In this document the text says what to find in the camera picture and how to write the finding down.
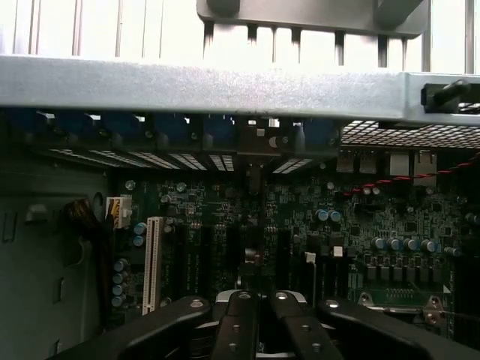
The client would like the CPU socket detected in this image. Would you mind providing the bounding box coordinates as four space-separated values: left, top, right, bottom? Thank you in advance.
358 286 455 335

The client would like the white expansion slot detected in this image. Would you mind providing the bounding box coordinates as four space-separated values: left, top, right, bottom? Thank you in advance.
143 216 159 317

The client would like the green motherboard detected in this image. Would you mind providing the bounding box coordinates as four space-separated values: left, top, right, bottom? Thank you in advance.
108 149 480 338

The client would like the white power connector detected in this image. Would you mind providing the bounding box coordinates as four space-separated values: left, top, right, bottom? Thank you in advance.
106 194 133 230

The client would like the open PC case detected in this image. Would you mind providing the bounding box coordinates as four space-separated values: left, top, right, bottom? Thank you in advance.
0 52 480 360

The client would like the grey parts rack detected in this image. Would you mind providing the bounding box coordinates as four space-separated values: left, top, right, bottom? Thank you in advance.
195 0 431 41

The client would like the red black twisted wire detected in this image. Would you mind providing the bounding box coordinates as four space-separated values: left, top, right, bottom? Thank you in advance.
333 151 480 198

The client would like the braided power cable bundle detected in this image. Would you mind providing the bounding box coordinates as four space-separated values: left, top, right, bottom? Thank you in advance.
55 198 113 331

